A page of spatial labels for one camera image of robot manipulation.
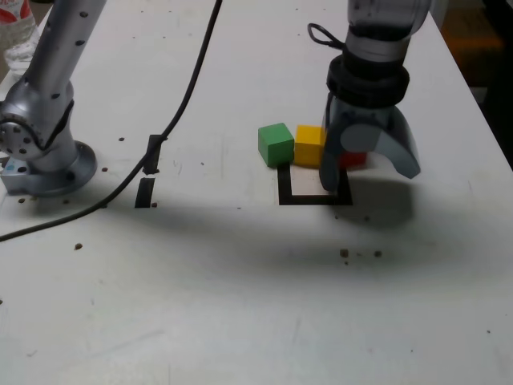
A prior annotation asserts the clear plastic water bottle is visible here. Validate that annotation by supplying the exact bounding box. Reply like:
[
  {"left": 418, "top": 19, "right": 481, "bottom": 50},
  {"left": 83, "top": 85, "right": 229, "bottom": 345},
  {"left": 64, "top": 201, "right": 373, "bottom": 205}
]
[{"left": 0, "top": 0, "right": 41, "bottom": 77}]

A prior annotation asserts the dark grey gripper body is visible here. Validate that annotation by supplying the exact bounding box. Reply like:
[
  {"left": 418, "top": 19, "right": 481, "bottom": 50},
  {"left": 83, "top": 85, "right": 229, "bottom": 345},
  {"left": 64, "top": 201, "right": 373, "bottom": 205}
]
[{"left": 326, "top": 95, "right": 398, "bottom": 134}]

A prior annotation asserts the yellow cube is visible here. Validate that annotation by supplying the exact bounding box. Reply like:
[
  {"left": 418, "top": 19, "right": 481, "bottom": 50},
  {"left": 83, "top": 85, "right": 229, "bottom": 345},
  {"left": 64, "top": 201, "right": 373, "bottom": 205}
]
[{"left": 293, "top": 124, "right": 328, "bottom": 168}]

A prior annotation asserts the red cube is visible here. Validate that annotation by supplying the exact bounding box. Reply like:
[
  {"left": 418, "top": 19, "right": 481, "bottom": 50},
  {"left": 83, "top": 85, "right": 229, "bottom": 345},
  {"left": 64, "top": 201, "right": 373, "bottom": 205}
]
[{"left": 338, "top": 151, "right": 369, "bottom": 172}]

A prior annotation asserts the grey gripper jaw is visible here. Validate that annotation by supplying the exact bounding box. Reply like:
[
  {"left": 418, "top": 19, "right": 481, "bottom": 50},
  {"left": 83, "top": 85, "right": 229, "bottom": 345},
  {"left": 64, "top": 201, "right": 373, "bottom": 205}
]
[{"left": 340, "top": 106, "right": 422, "bottom": 180}]

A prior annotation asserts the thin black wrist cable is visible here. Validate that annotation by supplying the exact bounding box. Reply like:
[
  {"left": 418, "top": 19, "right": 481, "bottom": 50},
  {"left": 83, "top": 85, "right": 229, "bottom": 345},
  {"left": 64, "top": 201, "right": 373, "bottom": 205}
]
[{"left": 307, "top": 22, "right": 348, "bottom": 53}]

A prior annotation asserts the thick black cable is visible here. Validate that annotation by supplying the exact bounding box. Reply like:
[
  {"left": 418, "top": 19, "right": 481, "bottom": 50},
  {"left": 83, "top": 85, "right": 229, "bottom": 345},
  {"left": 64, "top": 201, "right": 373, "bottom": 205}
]
[{"left": 0, "top": 0, "right": 224, "bottom": 242}]

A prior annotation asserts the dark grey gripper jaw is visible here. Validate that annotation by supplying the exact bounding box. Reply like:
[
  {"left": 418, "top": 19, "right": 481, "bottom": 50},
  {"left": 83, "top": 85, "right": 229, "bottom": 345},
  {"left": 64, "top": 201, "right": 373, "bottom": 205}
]
[{"left": 319, "top": 120, "right": 342, "bottom": 192}]

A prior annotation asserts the black tape square outline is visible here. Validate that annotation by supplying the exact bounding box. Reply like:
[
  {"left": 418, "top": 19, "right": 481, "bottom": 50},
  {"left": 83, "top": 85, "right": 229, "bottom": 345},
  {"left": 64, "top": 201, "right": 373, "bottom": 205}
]
[{"left": 276, "top": 163, "right": 353, "bottom": 206}]

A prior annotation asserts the green cube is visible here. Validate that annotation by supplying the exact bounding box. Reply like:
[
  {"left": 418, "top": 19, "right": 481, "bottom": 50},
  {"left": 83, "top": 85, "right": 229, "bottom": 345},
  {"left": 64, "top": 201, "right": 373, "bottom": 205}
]
[{"left": 257, "top": 122, "right": 296, "bottom": 168}]

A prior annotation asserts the black tape strip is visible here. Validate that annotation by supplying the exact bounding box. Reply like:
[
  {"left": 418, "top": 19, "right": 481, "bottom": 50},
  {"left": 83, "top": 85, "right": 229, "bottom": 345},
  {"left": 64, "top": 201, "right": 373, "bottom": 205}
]
[{"left": 134, "top": 134, "right": 168, "bottom": 209}]

